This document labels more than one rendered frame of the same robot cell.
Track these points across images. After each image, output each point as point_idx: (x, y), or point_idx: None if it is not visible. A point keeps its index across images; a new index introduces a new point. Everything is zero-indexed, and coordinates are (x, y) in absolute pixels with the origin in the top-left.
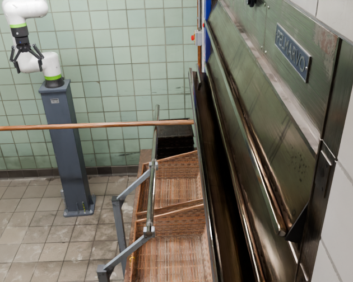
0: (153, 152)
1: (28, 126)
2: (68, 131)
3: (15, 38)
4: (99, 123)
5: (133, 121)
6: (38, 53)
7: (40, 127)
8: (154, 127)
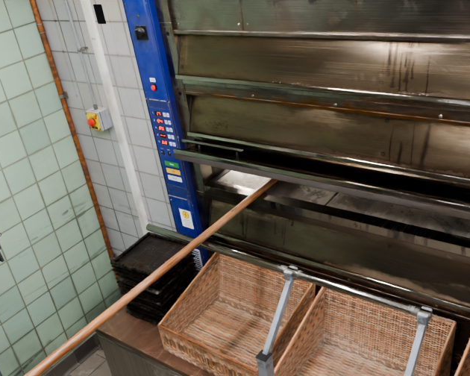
0: (266, 261)
1: (41, 367)
2: None
3: None
4: (140, 284)
5: (177, 253)
6: None
7: (61, 353)
8: (205, 244)
